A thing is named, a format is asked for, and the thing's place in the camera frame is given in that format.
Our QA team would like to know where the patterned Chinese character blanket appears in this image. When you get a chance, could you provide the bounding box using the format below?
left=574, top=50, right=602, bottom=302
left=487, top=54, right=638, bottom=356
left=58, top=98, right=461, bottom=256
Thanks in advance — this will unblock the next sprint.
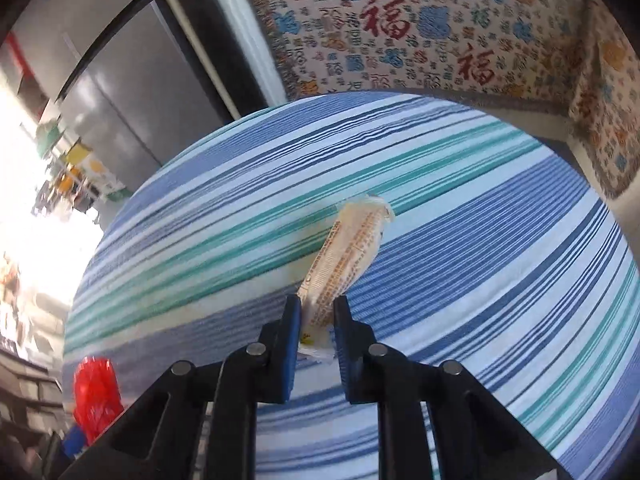
left=250, top=0, right=639, bottom=198

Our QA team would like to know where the beige printed snack wrapper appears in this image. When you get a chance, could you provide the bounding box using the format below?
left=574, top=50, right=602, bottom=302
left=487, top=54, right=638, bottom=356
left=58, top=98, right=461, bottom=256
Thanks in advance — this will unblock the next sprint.
left=297, top=196, right=395, bottom=362

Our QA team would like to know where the striped blue green tablecloth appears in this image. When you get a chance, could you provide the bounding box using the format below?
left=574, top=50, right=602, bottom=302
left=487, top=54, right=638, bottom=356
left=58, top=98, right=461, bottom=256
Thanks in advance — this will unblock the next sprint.
left=62, top=91, right=639, bottom=479

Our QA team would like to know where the stainless steel refrigerator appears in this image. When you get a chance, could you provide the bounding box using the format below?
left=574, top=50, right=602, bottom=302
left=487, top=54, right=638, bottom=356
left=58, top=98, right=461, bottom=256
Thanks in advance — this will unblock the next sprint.
left=1, top=0, right=232, bottom=191

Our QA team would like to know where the red plastic bag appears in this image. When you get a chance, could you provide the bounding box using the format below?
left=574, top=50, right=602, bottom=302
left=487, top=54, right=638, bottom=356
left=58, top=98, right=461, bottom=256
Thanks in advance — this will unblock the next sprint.
left=74, top=356, right=125, bottom=445

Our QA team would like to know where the cluttered storage shelf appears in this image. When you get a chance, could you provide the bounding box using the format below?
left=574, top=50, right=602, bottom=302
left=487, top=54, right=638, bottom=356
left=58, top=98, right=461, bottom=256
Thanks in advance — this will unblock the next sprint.
left=32, top=120, right=132, bottom=214

